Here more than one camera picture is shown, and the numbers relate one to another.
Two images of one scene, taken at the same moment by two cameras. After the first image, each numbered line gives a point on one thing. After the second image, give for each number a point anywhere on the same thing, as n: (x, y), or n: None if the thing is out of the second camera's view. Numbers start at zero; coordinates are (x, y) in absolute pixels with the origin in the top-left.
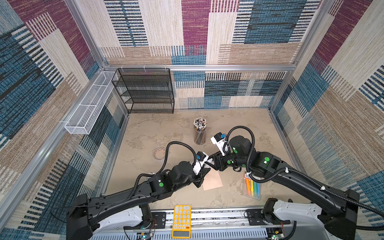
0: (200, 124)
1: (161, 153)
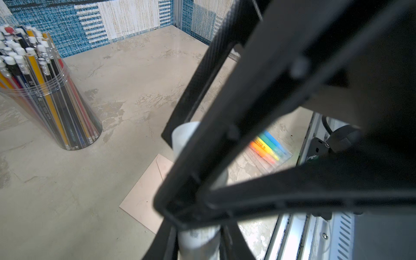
0: (35, 82)
1: None
